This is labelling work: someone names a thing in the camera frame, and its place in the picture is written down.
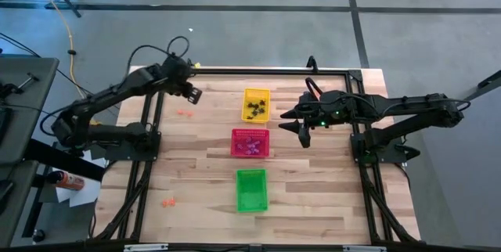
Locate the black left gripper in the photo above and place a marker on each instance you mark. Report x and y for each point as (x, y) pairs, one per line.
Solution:
(177, 76)

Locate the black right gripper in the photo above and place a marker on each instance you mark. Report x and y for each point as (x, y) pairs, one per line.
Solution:
(332, 109)

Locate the purple plastic decoration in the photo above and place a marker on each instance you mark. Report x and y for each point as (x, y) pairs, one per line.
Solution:
(240, 146)
(249, 141)
(253, 151)
(256, 143)

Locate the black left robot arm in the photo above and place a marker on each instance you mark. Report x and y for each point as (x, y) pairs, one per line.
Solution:
(109, 91)

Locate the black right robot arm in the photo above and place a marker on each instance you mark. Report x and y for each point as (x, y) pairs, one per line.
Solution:
(411, 107)

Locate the yellow plastic basket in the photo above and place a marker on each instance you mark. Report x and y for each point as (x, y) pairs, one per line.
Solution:
(247, 95)

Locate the red-pink plastic basket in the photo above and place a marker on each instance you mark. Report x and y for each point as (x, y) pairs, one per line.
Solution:
(235, 132)

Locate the green plastic basket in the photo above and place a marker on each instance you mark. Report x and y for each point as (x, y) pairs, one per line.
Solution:
(252, 191)

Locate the white paper sheets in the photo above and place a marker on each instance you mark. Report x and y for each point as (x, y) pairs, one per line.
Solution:
(84, 195)

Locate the orange spray can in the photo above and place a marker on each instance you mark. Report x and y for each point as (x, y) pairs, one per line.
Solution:
(68, 181)

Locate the grey side table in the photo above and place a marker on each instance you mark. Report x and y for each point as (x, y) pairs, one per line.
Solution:
(27, 127)

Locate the grey cabinet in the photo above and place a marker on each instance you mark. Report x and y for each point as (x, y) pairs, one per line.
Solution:
(462, 166)

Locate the small black round object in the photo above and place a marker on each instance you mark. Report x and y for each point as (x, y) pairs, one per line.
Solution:
(38, 235)

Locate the black aluminium table frame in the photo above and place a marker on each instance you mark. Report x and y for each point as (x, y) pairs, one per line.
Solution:
(274, 71)

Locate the black frame clamp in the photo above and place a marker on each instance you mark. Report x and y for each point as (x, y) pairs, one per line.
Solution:
(312, 63)

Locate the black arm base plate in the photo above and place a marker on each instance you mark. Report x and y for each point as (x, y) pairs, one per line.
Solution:
(391, 154)
(117, 154)

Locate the white metal bracket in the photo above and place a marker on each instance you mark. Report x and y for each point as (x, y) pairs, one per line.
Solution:
(145, 247)
(364, 249)

